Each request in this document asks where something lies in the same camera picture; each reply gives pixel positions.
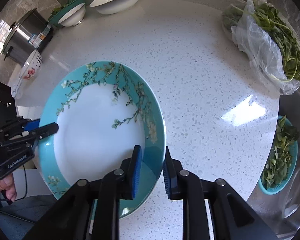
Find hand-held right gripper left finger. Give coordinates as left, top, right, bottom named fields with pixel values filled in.
left=22, top=145, right=143, bottom=240

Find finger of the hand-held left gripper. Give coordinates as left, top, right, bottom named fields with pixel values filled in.
left=0, top=116, right=40, bottom=140
left=0, top=122, right=59, bottom=153

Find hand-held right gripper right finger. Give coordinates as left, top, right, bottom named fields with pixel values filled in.
left=162, top=146, right=278, bottom=240

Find dark-rimmed grey plate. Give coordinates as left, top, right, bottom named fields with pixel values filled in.
left=10, top=76, right=24, bottom=98

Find large teal floral plate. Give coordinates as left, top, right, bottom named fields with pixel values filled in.
left=38, top=61, right=167, bottom=218

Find black-rimmed floral bowl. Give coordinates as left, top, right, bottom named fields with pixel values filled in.
left=18, top=49, right=43, bottom=80

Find small white bowl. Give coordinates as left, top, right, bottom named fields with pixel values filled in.
left=58, top=2, right=87, bottom=27

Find person's left hand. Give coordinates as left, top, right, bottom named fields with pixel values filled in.
left=0, top=172, right=17, bottom=204

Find person's jeans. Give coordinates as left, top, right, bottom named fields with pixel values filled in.
left=0, top=195, right=58, bottom=240

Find stainless steel rice cooker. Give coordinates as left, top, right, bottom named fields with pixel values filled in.
left=1, top=8, right=54, bottom=65

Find teal plastic colander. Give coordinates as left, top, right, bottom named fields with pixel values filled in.
left=257, top=115, right=299, bottom=195

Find teal plastic basin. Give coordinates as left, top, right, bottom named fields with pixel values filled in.
left=48, top=0, right=85, bottom=27

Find loose leafy greens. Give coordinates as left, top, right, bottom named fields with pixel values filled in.
left=261, top=116, right=298, bottom=188

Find green vegetable stems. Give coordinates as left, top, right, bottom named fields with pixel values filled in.
left=51, top=0, right=73, bottom=15

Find clear plastic bag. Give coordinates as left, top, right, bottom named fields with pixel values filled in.
left=231, top=0, right=300, bottom=95

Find wrapped dark green vegetables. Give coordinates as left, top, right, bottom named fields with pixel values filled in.
left=221, top=4, right=244, bottom=42

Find leafy greens bunch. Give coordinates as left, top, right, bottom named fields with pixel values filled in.
left=252, top=1, right=300, bottom=87

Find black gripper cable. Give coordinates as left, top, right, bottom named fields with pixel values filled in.
left=0, top=169, right=28, bottom=202

